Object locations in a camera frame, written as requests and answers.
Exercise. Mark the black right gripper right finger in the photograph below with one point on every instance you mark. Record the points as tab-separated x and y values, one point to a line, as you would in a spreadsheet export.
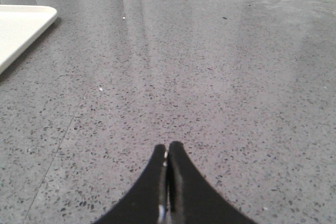
192	198

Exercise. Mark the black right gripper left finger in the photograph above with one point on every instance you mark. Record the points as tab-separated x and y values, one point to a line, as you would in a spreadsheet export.
146	201

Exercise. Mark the cream rectangular tray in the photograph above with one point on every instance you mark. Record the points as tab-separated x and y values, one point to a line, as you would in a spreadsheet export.
21	25

